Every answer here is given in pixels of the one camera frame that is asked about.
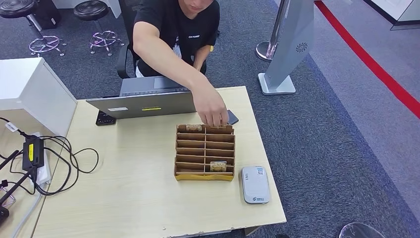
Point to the grey kiosk stand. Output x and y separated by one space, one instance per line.
293 33

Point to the person's left forearm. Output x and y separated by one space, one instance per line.
201 57

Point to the white power strip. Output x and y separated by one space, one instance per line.
45 175

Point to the black power adapter yellow label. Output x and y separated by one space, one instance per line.
37 154

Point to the black tripod legs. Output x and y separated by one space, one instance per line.
19 180

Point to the grey laptop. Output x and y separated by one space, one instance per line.
147 106

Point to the black bin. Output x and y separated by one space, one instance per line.
49 14

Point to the white ID card reader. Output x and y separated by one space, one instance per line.
255 185

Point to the grey round dome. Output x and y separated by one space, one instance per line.
361 231

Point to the person's right forearm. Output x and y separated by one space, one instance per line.
167 62

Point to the person's right hand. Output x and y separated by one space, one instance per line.
210 106

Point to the black keypad device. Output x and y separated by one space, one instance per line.
105 120

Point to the black round stool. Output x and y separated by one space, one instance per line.
16 9
90 10

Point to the dark grey square USB device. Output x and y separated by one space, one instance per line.
233 118

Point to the white counter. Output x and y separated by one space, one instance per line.
403 10

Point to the white cabinet box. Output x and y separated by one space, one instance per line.
42 97

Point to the person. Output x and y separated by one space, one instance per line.
183 33

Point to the cardboard card holder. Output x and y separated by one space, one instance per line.
200 177

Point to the clear plastic piece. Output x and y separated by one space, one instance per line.
7 200

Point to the chrome stanchion post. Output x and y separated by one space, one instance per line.
263 51

